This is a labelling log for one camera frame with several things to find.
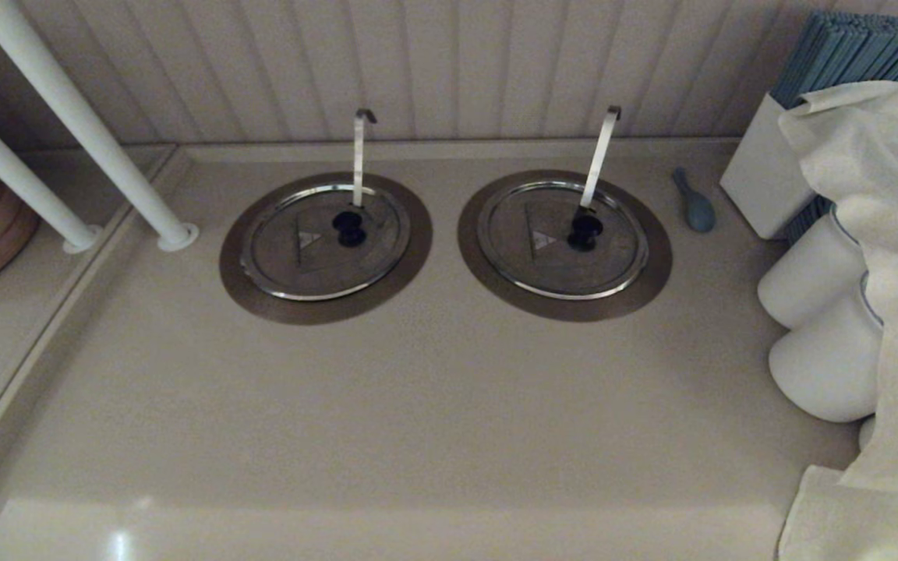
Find steel ladle hooked handle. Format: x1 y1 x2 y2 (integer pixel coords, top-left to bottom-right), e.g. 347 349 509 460
578 106 622 211
352 108 378 208

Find hinged steel lid black knob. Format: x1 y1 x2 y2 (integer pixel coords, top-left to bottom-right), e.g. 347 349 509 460
240 183 412 302
477 180 650 301

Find small blue spoon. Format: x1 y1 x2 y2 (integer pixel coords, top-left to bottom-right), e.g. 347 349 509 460
672 167 716 234

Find bronze round well collar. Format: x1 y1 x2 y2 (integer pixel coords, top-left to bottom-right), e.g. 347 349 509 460
457 169 674 323
219 171 433 326

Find white rectangular holder box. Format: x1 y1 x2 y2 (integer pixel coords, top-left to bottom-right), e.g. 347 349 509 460
719 92 820 241

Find white jar with blue rim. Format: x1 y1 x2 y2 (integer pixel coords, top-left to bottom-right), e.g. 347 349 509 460
757 206 871 330
769 273 886 424

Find long white round pole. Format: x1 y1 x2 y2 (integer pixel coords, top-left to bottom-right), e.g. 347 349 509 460
0 0 200 252

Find blue straws bundle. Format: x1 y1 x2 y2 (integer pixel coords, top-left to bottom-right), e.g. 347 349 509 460
770 9 898 110

